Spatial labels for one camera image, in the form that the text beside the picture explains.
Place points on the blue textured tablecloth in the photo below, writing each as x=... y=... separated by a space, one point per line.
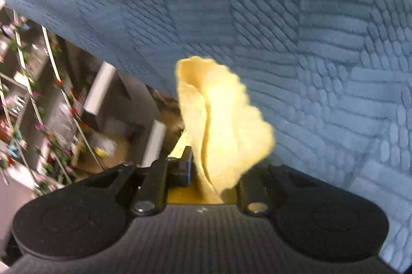
x=332 y=76

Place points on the flower decorated shelf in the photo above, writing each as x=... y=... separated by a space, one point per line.
x=42 y=131

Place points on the yellow cleaning cloth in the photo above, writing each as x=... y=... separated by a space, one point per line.
x=227 y=134

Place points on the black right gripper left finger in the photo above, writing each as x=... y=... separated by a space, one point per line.
x=142 y=191

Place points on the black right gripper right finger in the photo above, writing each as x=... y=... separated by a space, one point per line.
x=263 y=190

